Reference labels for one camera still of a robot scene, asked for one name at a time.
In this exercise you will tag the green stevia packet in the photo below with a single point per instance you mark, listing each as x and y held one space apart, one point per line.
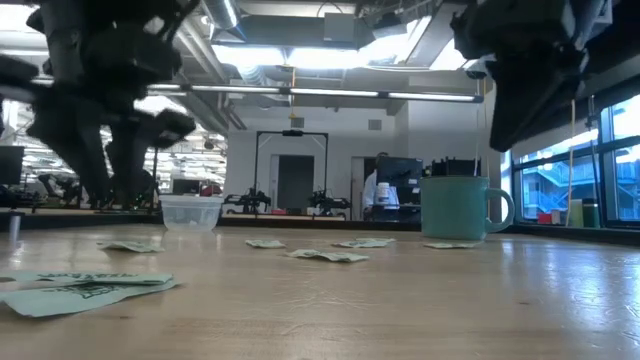
361 244
265 243
450 245
131 246
327 256
85 277
75 301

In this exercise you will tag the long ceiling tube light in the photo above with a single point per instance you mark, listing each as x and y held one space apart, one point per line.
330 92

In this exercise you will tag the black aluminium table frame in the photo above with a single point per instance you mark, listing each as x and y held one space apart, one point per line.
300 223

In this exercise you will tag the clear plastic cup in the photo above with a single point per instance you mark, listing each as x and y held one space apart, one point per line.
190 212

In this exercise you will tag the white plastic bottle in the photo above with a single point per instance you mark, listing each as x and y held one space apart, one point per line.
382 192

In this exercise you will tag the grey ceiling box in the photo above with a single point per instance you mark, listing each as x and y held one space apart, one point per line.
340 27

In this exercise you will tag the silver ventilation duct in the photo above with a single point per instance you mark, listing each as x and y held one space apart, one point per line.
222 12

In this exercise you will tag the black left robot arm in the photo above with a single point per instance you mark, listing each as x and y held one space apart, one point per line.
65 35

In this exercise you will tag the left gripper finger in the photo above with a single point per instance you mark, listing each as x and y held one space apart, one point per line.
82 150
130 160

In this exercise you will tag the black computer monitor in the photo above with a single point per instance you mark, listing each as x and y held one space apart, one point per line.
405 172

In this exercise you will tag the black background robot arm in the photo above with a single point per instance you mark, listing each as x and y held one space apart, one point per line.
330 202
247 201

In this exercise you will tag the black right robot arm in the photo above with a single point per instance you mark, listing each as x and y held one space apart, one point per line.
625 45

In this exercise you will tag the person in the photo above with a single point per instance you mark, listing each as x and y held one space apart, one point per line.
371 192

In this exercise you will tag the black robot station frame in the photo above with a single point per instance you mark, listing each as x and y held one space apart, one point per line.
291 133

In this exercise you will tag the teal ceramic mug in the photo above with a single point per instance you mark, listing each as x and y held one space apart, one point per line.
457 207

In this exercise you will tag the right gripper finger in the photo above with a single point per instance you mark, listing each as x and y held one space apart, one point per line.
530 100

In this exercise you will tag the red box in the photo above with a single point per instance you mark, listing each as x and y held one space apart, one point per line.
545 218

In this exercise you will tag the dark computer monitor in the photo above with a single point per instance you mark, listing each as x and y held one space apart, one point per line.
11 165

